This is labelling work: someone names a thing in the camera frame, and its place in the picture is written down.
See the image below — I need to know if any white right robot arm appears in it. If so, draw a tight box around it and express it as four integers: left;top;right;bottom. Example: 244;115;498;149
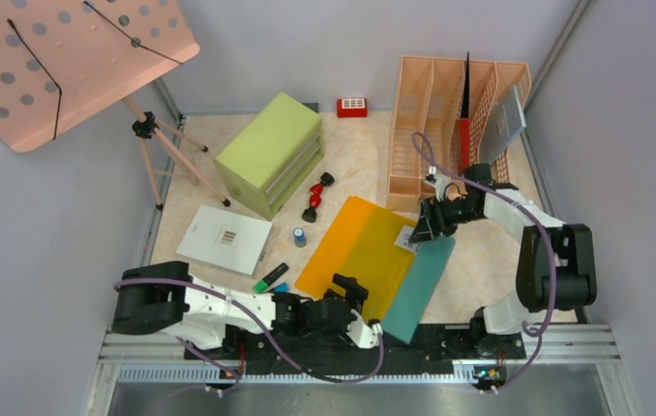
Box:
409;164;597;357

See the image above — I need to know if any green metal drawer cabinet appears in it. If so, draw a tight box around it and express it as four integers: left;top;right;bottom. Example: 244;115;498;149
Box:
214;93;325;220

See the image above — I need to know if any red folder in organizer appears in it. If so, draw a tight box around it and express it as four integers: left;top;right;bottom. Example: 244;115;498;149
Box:
458;52;471;172

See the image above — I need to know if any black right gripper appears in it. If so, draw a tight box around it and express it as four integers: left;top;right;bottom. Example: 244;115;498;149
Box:
409;194;484;244

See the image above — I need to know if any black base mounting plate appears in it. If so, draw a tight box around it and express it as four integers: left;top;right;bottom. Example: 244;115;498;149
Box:
201;324;527;377

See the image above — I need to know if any black green highlighter marker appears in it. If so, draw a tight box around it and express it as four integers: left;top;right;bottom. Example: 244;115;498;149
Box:
252;263;289;294

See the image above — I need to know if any white paper booklet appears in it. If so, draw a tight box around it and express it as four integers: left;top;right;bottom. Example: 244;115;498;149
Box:
176;205;273;276

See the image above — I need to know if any light blue hardcover book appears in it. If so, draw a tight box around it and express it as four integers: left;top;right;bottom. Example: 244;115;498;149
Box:
478;85;527;164

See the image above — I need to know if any red and black dumbbell toy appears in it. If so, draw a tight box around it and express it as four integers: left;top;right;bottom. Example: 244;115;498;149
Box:
302;172;335;224

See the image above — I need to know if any black blue highlighter marker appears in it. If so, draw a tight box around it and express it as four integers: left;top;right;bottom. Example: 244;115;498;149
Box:
271;282;289;293

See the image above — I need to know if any teal plastic folder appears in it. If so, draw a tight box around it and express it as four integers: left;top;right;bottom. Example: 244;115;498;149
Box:
381;237;456;344

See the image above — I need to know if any yellow plastic clip folder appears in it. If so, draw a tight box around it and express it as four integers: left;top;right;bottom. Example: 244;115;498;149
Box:
294;196;418;321

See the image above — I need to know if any pink music stand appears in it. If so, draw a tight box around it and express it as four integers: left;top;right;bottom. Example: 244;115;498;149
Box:
0;1;206;184

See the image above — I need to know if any beige plastic file organizer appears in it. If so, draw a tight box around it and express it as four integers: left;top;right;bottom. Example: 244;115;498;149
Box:
385;55;532;212

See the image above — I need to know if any red small box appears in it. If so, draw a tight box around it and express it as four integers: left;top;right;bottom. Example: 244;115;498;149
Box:
336;97;368;118

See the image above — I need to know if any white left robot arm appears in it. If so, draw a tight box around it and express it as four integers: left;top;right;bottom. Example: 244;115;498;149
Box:
111;261;383;359

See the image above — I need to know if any small blue glue bottle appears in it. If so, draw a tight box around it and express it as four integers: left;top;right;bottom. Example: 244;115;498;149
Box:
293;227;307;248

